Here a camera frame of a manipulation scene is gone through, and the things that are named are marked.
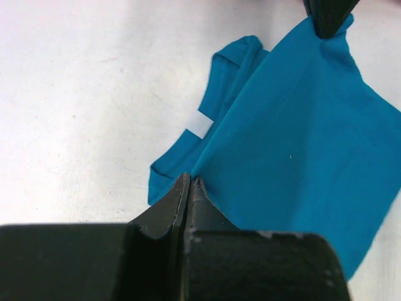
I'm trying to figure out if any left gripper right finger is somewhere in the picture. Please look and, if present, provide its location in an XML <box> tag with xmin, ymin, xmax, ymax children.
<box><xmin>184</xmin><ymin>178</ymin><xmax>350</xmax><ymax>300</ymax></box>

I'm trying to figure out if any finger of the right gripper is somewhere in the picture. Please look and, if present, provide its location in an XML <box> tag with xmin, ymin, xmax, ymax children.
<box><xmin>325</xmin><ymin>0</ymin><xmax>360</xmax><ymax>38</ymax></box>
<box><xmin>303</xmin><ymin>0</ymin><xmax>327</xmax><ymax>39</ymax></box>

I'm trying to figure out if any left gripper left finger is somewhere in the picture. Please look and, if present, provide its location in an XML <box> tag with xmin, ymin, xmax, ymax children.
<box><xmin>1</xmin><ymin>174</ymin><xmax>190</xmax><ymax>300</ymax></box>

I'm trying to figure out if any teal blue t shirt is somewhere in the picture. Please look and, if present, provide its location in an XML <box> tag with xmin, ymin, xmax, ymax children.
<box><xmin>148</xmin><ymin>16</ymin><xmax>400</xmax><ymax>278</ymax></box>

